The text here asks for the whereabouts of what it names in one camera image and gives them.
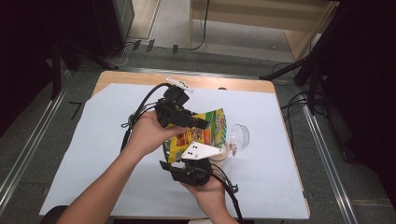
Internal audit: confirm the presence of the dark curtain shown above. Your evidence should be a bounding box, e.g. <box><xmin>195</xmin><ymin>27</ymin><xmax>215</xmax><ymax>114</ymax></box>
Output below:
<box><xmin>0</xmin><ymin>0</ymin><xmax>94</xmax><ymax>138</ymax></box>
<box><xmin>323</xmin><ymin>0</ymin><xmax>396</xmax><ymax>203</ymax></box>

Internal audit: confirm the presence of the black metal stand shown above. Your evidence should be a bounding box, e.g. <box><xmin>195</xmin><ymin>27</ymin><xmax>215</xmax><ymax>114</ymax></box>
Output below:
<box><xmin>259</xmin><ymin>0</ymin><xmax>344</xmax><ymax>115</ymax></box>
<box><xmin>49</xmin><ymin>31</ymin><xmax>120</xmax><ymax>101</ymax></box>

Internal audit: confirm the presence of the dark cabinet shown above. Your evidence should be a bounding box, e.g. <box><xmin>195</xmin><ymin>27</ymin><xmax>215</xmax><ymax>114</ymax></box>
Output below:
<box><xmin>92</xmin><ymin>0</ymin><xmax>135</xmax><ymax>59</ymax></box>

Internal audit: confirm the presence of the black floor cable bundle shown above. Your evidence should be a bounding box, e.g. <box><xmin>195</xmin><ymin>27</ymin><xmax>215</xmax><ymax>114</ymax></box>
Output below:
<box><xmin>270</xmin><ymin>60</ymin><xmax>328</xmax><ymax>150</ymax></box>

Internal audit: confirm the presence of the yellow green seasoning pouch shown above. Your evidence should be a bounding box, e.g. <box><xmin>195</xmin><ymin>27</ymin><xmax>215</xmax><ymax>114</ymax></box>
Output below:
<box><xmin>162</xmin><ymin>107</ymin><xmax>228</xmax><ymax>165</ymax></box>

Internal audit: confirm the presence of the wooden shelf unit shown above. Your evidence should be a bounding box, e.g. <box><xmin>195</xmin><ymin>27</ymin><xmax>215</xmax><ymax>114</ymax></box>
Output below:
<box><xmin>187</xmin><ymin>0</ymin><xmax>340</xmax><ymax>63</ymax></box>

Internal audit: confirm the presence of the person's right hand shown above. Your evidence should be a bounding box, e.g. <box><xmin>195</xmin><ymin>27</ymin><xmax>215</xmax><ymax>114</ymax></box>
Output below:
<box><xmin>180</xmin><ymin>174</ymin><xmax>230</xmax><ymax>219</ymax></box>

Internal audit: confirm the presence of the person's left hand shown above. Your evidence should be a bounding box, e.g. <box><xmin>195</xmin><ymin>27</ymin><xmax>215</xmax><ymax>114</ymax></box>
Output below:
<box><xmin>120</xmin><ymin>110</ymin><xmax>188</xmax><ymax>160</ymax></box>

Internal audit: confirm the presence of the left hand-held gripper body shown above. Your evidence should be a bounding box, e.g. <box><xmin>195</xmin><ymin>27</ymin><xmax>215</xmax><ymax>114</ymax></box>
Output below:
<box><xmin>154</xmin><ymin>76</ymin><xmax>194</xmax><ymax>129</ymax></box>

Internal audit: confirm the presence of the glass jar with hinged lid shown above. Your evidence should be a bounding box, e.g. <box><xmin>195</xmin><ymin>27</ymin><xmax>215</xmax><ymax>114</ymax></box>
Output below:
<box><xmin>209</xmin><ymin>123</ymin><xmax>251</xmax><ymax>169</ymax></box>

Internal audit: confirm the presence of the dark round object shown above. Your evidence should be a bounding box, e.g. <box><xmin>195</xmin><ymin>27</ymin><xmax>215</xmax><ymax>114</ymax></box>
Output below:
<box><xmin>39</xmin><ymin>204</ymin><xmax>69</xmax><ymax>224</ymax></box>

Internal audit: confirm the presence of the black hanging cable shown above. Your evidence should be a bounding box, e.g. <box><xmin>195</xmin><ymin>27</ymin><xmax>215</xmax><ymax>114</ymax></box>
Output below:
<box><xmin>178</xmin><ymin>0</ymin><xmax>210</xmax><ymax>52</ymax></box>

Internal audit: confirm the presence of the hand-held gripper black cable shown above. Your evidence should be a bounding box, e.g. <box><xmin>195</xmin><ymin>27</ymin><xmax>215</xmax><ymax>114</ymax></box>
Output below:
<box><xmin>211</xmin><ymin>162</ymin><xmax>246</xmax><ymax>224</ymax></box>
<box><xmin>120</xmin><ymin>82</ymin><xmax>172</xmax><ymax>153</ymax></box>

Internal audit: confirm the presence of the right hand-held gripper black cable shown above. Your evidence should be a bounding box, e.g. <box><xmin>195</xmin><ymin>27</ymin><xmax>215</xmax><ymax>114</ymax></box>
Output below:
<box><xmin>211</xmin><ymin>162</ymin><xmax>246</xmax><ymax>224</ymax></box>

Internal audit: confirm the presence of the left hand-held gripper black cable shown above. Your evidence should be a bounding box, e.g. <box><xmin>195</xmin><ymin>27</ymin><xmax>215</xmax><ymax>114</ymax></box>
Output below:
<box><xmin>120</xmin><ymin>82</ymin><xmax>172</xmax><ymax>153</ymax></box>

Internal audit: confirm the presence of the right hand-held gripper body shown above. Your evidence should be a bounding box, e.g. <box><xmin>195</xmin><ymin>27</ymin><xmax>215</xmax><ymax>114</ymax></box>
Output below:
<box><xmin>169</xmin><ymin>141</ymin><xmax>224</xmax><ymax>188</ymax></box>

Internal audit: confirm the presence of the metal floor rail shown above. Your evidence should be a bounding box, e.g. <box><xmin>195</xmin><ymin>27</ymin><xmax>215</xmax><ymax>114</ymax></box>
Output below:
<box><xmin>0</xmin><ymin>69</ymin><xmax>73</xmax><ymax>216</ymax></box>
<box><xmin>300</xmin><ymin>102</ymin><xmax>359</xmax><ymax>224</ymax></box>
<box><xmin>78</xmin><ymin>60</ymin><xmax>300</xmax><ymax>85</ymax></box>

